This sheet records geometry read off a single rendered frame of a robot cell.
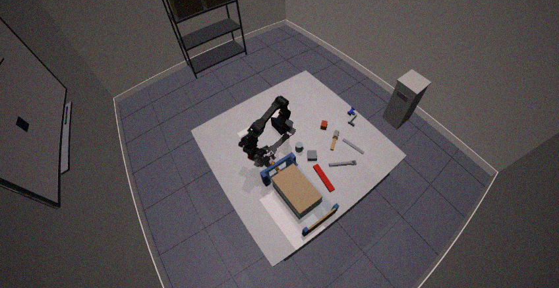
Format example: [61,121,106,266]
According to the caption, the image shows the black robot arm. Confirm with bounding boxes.
[241,95,291,154]

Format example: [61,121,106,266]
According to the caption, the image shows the red flat bar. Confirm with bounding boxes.
[313,164,335,192]

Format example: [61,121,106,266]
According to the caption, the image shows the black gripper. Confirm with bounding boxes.
[239,140,266,158]

